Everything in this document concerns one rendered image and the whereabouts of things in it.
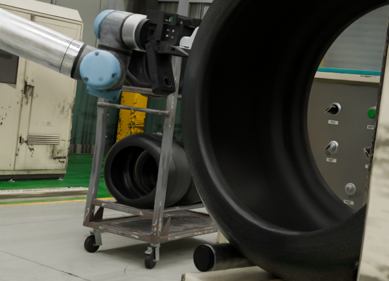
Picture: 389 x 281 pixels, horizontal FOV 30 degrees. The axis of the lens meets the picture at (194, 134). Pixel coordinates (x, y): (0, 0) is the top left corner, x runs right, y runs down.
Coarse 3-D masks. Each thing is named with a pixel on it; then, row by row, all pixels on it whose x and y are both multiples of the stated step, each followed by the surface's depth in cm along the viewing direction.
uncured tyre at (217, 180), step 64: (256, 0) 132; (320, 0) 138; (384, 0) 130; (192, 64) 125; (256, 64) 142; (192, 128) 124; (256, 128) 144; (256, 192) 137; (320, 192) 138; (256, 256) 114; (320, 256) 104
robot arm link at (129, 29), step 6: (132, 18) 152; (138, 18) 151; (144, 18) 150; (126, 24) 151; (132, 24) 150; (138, 24) 150; (126, 30) 151; (132, 30) 150; (126, 36) 151; (132, 36) 150; (126, 42) 152; (132, 42) 151; (132, 48) 153; (138, 48) 151
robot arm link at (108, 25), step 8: (104, 16) 157; (112, 16) 156; (120, 16) 154; (128, 16) 153; (96, 24) 159; (104, 24) 157; (112, 24) 155; (120, 24) 153; (96, 32) 159; (104, 32) 156; (112, 32) 155; (120, 32) 153; (104, 40) 156; (112, 40) 155; (120, 40) 154; (120, 48) 155; (128, 48) 156
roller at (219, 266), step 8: (200, 248) 120; (208, 248) 119; (216, 248) 120; (224, 248) 121; (232, 248) 123; (200, 256) 120; (208, 256) 119; (216, 256) 119; (224, 256) 120; (232, 256) 122; (240, 256) 123; (200, 264) 120; (208, 264) 119; (216, 264) 119; (224, 264) 121; (232, 264) 122; (240, 264) 124; (248, 264) 126
